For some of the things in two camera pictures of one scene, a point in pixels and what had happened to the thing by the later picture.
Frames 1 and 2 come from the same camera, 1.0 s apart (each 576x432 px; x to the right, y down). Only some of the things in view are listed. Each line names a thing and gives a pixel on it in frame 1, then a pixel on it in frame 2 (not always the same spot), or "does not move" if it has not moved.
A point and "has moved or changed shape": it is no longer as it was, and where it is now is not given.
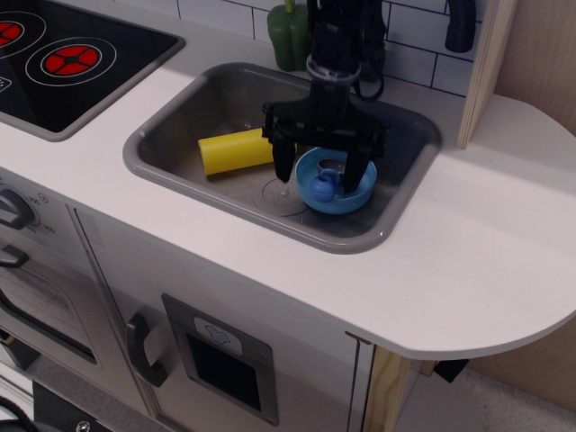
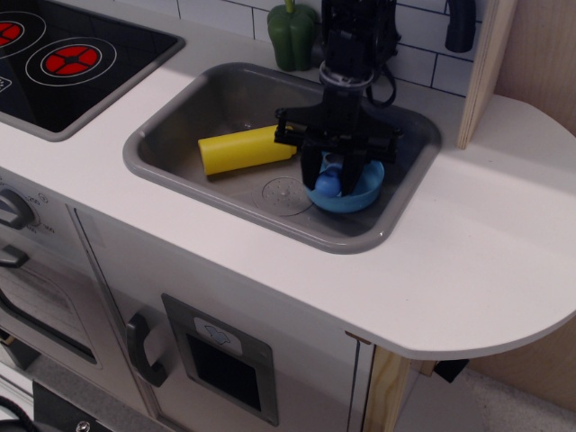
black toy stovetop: [64, 68] does not move
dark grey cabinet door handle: [136, 330] does not move
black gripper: [329, 115] → [342, 122]
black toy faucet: [460, 25] does not move
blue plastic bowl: [307, 170] has moved or changed shape
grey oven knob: [15, 212] does not move
